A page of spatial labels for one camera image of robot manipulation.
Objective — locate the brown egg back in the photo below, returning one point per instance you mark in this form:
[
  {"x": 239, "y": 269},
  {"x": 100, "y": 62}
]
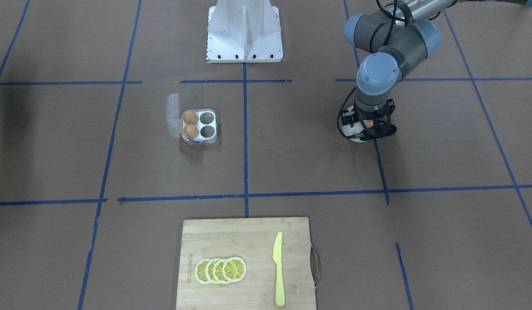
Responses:
[{"x": 190, "y": 117}]

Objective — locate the clear plastic egg box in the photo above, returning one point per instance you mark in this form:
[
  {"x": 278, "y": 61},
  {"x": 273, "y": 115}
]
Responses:
[{"x": 207, "y": 124}]

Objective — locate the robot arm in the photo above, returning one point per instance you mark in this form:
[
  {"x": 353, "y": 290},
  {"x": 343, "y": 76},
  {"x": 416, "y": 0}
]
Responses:
[{"x": 397, "y": 37}]

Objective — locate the white bowl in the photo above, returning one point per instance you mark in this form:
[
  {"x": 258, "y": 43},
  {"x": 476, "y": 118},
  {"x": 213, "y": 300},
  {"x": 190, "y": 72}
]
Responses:
[{"x": 355, "y": 132}]

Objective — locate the yellow plastic knife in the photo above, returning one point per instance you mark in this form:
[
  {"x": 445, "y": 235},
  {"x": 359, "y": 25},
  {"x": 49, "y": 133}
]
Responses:
[{"x": 279, "y": 297}]

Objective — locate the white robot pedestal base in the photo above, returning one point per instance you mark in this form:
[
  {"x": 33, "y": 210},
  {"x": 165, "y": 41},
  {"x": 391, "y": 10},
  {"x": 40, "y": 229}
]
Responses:
[{"x": 244, "y": 31}]

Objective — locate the lemon slice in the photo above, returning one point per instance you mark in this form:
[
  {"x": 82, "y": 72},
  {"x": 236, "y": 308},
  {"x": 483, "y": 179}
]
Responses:
[
  {"x": 201, "y": 271},
  {"x": 234, "y": 269},
  {"x": 218, "y": 272},
  {"x": 210, "y": 271}
]

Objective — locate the brown egg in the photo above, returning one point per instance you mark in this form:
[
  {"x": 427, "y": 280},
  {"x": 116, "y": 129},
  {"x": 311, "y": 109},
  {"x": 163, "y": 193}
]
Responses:
[
  {"x": 190, "y": 131},
  {"x": 190, "y": 117},
  {"x": 368, "y": 123}
]

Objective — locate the brown egg front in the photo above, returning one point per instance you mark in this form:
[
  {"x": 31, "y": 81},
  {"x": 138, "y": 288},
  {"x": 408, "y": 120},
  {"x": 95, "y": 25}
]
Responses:
[{"x": 190, "y": 131}]

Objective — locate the bamboo cutting board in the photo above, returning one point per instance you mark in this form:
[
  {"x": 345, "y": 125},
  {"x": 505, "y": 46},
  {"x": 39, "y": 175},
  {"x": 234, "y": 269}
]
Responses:
[{"x": 251, "y": 239}]

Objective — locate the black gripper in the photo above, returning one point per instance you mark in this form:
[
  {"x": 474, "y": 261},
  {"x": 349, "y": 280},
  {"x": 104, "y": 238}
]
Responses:
[{"x": 347, "y": 116}]

